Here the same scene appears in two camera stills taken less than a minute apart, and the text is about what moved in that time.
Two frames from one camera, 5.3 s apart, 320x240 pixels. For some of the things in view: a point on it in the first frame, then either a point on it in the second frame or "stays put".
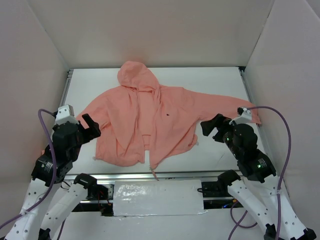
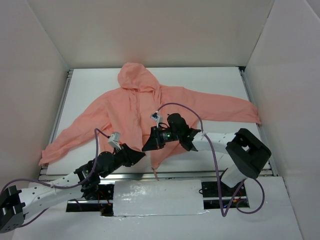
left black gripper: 81,130 to 125,155
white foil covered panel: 158,197 stays put
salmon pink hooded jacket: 138,117 stays put
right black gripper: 217,128 to 154,137
